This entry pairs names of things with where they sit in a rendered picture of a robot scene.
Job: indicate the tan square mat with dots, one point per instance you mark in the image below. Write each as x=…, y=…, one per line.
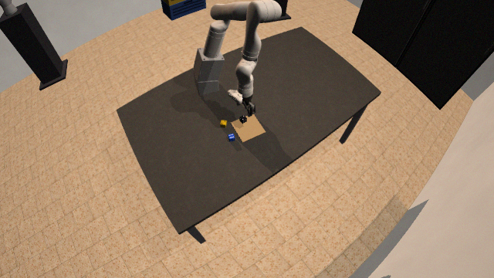
x=250, y=129

